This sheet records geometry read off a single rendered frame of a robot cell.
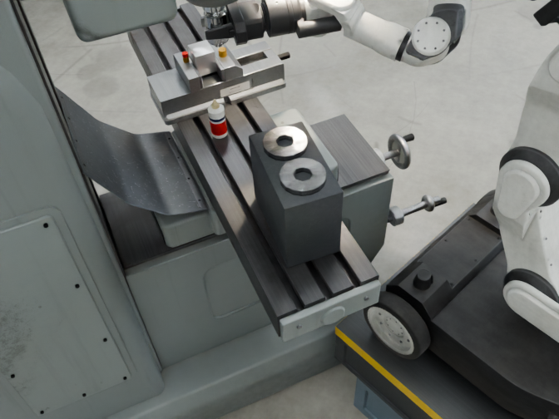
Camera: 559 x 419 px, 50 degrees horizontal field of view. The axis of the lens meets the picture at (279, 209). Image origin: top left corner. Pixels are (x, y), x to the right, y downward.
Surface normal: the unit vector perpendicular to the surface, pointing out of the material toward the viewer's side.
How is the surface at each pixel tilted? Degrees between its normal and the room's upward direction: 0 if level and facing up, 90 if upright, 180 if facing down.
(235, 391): 63
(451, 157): 0
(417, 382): 0
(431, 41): 47
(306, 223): 90
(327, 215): 90
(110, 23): 90
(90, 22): 90
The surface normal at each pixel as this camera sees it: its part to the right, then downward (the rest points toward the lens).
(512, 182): -0.73, 0.54
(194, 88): 0.43, 0.67
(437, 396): -0.04, -0.65
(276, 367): 0.36, 0.38
